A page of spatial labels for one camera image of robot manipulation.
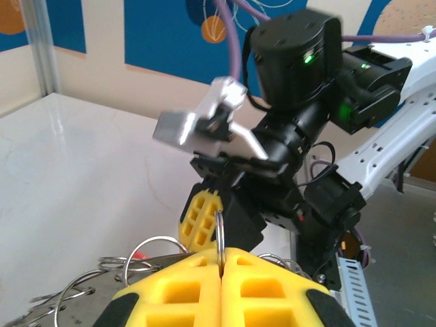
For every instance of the aluminium frame post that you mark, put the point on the aluminium frame post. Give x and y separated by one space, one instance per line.
41 51

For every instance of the silver metal key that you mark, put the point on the silver metal key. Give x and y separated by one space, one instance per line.
98 306

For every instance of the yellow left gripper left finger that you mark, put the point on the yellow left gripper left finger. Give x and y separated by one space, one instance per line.
170 296

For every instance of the blue floral wall panel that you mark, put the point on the blue floral wall panel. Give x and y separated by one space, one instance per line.
163 34
13 41
68 24

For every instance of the red key tag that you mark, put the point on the red key tag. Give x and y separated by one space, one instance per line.
141 254

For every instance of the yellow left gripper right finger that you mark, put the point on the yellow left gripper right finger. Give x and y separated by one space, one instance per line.
272 296

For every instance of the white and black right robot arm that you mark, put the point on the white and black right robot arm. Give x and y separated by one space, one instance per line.
391 146

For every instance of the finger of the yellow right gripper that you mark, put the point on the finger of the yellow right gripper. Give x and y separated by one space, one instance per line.
238 225
187 225

